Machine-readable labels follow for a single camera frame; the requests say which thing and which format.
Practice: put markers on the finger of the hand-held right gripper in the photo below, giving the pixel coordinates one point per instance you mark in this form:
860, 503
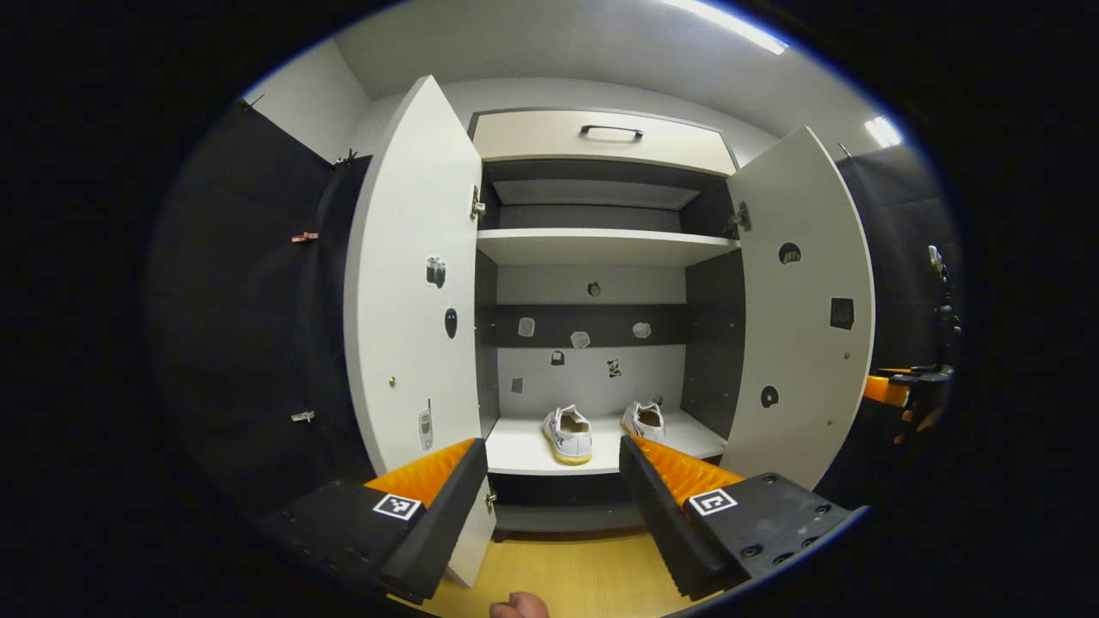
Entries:
884, 390

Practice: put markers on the white canvas shoe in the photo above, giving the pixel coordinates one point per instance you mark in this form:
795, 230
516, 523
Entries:
644, 422
568, 438

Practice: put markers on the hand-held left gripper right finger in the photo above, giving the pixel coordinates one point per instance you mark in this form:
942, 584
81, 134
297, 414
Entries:
657, 515

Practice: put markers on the white cabinet shelf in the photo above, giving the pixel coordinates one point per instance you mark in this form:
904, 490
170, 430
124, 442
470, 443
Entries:
601, 246
519, 446

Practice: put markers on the white shoe cabinet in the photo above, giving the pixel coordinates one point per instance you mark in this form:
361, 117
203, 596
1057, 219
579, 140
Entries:
592, 378

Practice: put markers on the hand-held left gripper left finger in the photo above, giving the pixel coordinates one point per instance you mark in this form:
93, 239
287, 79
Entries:
451, 519

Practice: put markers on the small ceiling light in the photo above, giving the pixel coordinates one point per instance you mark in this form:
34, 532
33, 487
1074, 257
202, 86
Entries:
882, 131

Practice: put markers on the white cabinet door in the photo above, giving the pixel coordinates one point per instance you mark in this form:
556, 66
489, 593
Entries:
403, 326
807, 360

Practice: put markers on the beige cabinet drawer front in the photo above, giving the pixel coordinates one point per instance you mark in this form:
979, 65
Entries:
532, 136

